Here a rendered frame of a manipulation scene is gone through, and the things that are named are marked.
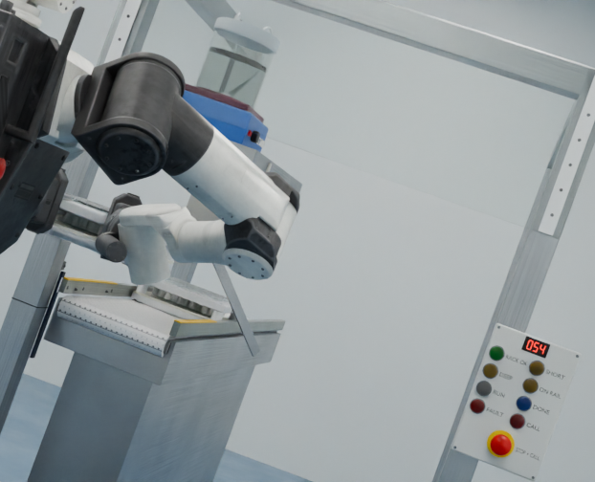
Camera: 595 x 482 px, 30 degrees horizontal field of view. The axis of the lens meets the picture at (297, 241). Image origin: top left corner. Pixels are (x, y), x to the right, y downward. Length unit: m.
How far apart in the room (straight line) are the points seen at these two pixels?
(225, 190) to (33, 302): 1.00
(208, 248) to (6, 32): 0.50
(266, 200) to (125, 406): 1.13
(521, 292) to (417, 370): 3.65
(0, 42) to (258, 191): 0.41
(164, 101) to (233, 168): 0.14
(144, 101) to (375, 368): 4.53
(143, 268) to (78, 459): 0.92
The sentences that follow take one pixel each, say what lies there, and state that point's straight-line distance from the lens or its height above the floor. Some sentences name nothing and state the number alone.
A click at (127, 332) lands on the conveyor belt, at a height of 0.81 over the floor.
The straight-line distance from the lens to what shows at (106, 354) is 2.50.
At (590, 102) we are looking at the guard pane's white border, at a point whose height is 1.58.
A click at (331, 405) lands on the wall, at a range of 5.89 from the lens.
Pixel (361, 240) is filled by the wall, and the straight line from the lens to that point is 5.85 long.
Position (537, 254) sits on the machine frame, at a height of 1.26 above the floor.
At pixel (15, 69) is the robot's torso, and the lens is 1.43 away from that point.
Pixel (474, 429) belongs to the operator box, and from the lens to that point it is 2.21.
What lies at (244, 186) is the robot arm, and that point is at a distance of 1.53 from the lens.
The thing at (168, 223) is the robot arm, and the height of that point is 1.07.
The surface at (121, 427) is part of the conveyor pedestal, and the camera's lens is 2.60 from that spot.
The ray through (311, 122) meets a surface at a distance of 2.31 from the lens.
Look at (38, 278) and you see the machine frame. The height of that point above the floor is 0.86.
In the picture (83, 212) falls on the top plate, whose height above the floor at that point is 1.03.
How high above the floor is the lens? 1.10
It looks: level
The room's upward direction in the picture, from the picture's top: 20 degrees clockwise
